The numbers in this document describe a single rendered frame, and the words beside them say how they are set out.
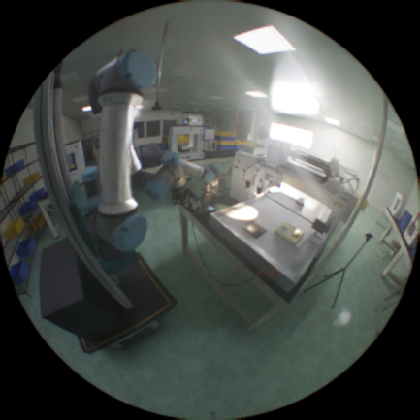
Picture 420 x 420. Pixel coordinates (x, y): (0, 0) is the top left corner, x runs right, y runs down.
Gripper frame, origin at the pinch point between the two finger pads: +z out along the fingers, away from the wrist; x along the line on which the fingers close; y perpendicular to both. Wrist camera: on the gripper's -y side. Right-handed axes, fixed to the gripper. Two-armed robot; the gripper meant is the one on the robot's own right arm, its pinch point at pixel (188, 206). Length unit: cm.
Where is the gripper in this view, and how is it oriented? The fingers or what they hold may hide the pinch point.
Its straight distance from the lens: 83.5
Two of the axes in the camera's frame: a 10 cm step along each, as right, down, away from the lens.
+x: 9.7, 1.3, -1.9
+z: 0.8, 5.6, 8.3
